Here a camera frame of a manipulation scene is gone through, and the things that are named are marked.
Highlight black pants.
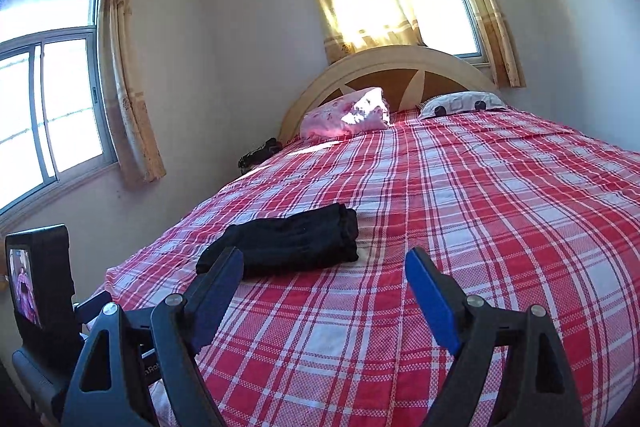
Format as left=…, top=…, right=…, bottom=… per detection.
left=195, top=204, right=359, bottom=280

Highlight red plaid bed sheet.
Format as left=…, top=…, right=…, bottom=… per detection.
left=103, top=109, right=639, bottom=426

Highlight side window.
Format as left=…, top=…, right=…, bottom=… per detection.
left=1, top=0, right=116, bottom=215

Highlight black item beside bed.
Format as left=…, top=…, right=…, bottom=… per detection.
left=238, top=138, right=283, bottom=174

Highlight side window curtain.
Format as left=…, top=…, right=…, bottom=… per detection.
left=96, top=0, right=166, bottom=190

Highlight white black-dotted pillow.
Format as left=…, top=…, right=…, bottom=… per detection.
left=419, top=91, right=508, bottom=119

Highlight pink floral pillow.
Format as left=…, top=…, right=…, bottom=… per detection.
left=299, top=87, right=390, bottom=141

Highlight cream wooden headboard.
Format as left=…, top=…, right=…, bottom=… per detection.
left=279, top=46, right=498, bottom=143

